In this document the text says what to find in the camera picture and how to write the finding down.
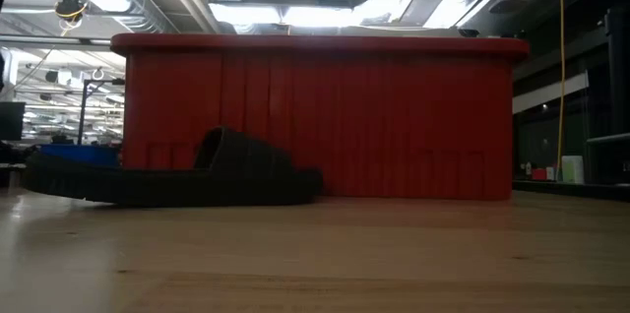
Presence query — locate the black rubber slide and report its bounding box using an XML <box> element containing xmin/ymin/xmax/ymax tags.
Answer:
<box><xmin>22</xmin><ymin>125</ymin><xmax>325</xmax><ymax>208</ymax></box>

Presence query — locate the red plastic bin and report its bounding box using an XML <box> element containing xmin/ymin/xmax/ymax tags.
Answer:
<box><xmin>109</xmin><ymin>32</ymin><xmax>531</xmax><ymax>202</ymax></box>

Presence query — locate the blue plastic bin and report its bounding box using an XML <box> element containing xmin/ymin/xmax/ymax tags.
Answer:
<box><xmin>37</xmin><ymin>143</ymin><xmax>122</xmax><ymax>167</ymax></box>

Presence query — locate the black side table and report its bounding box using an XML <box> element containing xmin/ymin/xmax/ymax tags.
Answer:
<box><xmin>511</xmin><ymin>178</ymin><xmax>630</xmax><ymax>202</ymax></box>

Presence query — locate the green white container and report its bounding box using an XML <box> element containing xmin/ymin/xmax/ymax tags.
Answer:
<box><xmin>560</xmin><ymin>155</ymin><xmax>586</xmax><ymax>185</ymax></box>

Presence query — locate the black box-shaped equipment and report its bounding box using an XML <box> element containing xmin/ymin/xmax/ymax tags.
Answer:
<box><xmin>585</xmin><ymin>133</ymin><xmax>630</xmax><ymax>186</ymax></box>

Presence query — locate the black monitor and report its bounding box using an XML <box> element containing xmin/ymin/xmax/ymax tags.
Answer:
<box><xmin>0</xmin><ymin>100</ymin><xmax>27</xmax><ymax>142</ymax></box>

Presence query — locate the black metal frame stand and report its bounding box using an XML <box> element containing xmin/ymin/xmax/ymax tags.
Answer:
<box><xmin>77</xmin><ymin>78</ymin><xmax>133</xmax><ymax>146</ymax></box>

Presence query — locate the yellow hanging cable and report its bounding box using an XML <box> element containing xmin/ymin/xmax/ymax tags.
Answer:
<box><xmin>554</xmin><ymin>0</ymin><xmax>568</xmax><ymax>169</ymax></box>

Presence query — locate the yellow black cord reel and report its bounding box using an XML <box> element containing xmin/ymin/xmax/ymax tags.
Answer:
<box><xmin>53</xmin><ymin>0</ymin><xmax>90</xmax><ymax>24</ymax></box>

